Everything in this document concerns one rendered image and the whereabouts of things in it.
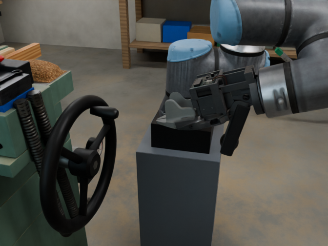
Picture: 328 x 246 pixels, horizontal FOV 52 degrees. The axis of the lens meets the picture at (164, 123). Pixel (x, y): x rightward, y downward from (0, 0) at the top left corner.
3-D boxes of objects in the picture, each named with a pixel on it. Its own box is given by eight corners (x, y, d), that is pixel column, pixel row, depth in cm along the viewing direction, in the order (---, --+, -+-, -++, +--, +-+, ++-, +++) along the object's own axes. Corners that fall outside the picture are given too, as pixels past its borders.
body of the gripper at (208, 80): (194, 75, 66) (255, 60, 61) (206, 113, 69) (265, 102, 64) (184, 91, 60) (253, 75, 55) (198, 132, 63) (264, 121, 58)
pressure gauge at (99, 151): (95, 167, 103) (92, 145, 99) (84, 165, 103) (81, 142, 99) (104, 155, 108) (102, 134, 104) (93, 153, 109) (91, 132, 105)
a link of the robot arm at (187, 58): (164, 81, 128) (167, 35, 120) (209, 83, 129) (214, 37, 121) (165, 97, 114) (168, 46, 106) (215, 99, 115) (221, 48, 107)
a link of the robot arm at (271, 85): (292, 100, 64) (294, 125, 55) (265, 105, 65) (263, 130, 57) (282, 56, 60) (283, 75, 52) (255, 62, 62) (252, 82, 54)
